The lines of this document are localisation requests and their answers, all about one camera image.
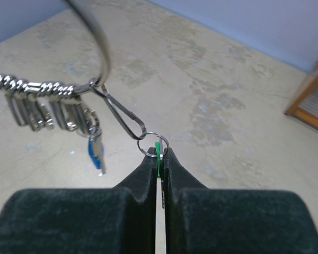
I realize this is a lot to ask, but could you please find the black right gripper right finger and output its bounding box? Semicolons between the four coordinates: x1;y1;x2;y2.
164;149;318;253

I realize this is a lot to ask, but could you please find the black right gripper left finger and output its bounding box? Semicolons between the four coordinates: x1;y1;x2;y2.
0;157;157;253

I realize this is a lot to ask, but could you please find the green capped key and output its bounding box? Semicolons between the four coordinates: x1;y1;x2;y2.
137;132;170;210

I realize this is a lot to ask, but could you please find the large silver keyring with clips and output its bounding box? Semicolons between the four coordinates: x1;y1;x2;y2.
0;1;147;140

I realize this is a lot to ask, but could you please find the blue capped key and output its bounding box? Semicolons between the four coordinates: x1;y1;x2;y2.
87;130;106;174

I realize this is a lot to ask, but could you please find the wooden rack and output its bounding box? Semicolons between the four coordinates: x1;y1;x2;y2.
284;60;318;130

